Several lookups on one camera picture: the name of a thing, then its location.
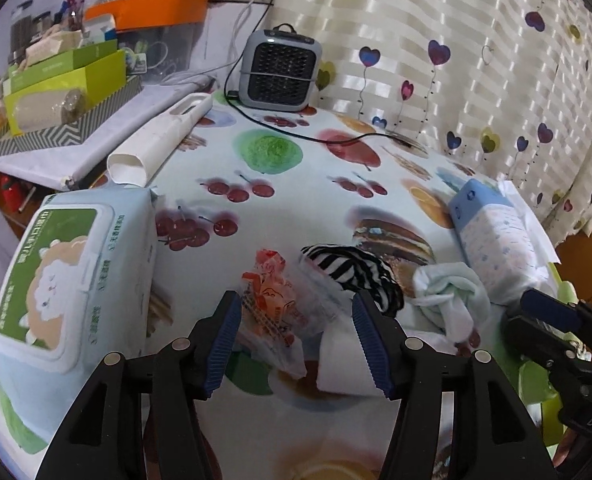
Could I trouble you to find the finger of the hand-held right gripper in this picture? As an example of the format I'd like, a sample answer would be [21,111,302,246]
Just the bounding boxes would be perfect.
[501,314,592,377]
[520,288,592,357]

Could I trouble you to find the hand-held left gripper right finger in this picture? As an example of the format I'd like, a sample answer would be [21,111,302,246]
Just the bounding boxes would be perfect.
[351,291,557,480]

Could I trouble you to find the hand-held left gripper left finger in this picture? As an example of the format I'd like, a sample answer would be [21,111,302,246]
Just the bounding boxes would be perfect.
[35,290,243,480]

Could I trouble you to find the white cloth roll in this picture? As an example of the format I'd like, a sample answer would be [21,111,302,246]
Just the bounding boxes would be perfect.
[316,321,378,394]

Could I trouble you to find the white tray green rim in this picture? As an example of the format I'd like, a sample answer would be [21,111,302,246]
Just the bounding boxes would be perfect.
[518,262,578,449]

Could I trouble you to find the clear orange print snack packet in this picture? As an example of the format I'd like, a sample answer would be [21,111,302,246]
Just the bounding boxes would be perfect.
[238,249,348,377]

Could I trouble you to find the black white striped sock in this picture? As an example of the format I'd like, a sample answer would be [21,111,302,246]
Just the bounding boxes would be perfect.
[301,244,405,317]

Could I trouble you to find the white mint sock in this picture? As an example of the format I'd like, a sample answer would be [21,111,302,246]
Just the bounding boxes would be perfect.
[413,261,493,344]

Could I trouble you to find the blue white tissue pack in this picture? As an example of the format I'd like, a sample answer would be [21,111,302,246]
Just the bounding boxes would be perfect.
[448,177,560,307]

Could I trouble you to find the wet wipes pack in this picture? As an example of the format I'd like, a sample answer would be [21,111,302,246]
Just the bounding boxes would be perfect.
[0,187,160,454]

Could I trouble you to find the white rolled sheet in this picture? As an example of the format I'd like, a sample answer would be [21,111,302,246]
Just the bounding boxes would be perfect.
[107,92,213,187]

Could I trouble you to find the heart print striped curtain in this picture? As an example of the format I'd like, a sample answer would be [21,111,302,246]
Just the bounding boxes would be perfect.
[271,0,592,242]

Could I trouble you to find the small grey fan heater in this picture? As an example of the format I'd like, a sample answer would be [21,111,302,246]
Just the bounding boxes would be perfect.
[239,25,324,112]

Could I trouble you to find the orange lid storage box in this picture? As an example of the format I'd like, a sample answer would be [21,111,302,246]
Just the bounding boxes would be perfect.
[83,0,210,87]

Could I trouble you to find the dark glass jar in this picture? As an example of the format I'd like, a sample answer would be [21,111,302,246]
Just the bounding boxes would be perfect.
[8,2,53,62]

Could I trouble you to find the black power cable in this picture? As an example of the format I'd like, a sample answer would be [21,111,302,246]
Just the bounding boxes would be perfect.
[226,90,428,149]

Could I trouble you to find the white cable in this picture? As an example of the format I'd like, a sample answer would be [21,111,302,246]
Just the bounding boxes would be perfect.
[165,0,258,87]

